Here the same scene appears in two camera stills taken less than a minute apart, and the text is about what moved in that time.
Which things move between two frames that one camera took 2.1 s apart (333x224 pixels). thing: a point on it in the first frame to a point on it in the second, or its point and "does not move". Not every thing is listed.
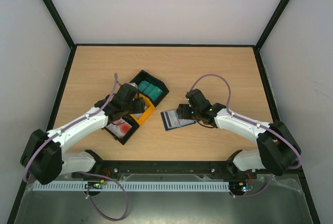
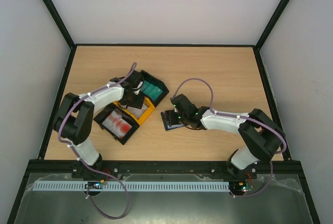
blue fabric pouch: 170,120 does not move
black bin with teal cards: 151,86 does not move
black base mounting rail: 103,170 does not move
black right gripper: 183,111 to 169,117
